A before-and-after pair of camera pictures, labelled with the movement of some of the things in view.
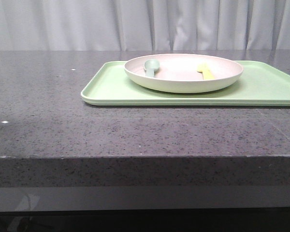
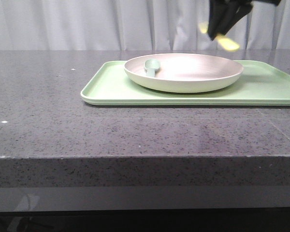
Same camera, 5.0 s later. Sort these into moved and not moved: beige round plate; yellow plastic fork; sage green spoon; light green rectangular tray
Moved: yellow plastic fork
Not moved: beige round plate; sage green spoon; light green rectangular tray
